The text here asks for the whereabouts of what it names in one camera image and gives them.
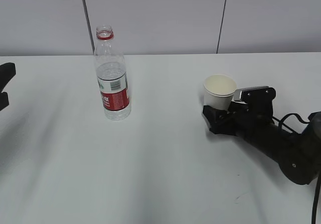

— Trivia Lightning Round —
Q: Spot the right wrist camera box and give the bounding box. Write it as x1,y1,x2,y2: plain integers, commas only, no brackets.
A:
233,86,276,120

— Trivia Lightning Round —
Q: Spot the white paper cup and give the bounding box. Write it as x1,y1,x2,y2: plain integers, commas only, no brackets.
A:
204,74,237,96
204,89,234,110

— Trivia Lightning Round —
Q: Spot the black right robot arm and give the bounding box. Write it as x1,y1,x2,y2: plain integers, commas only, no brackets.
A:
203,102,320,185

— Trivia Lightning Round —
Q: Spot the clear plastic water bottle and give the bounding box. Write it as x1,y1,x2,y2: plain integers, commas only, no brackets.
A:
94,25,131,121

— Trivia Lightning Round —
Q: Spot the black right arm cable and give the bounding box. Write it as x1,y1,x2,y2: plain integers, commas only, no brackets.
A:
272,113,310,134

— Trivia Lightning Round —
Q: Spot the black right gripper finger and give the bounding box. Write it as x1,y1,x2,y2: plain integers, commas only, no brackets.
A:
202,105,232,129

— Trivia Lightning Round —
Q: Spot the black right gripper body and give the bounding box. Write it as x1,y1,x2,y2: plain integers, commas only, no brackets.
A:
210,100,276,141

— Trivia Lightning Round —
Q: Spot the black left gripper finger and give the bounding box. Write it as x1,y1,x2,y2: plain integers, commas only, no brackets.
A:
0,62,16,110

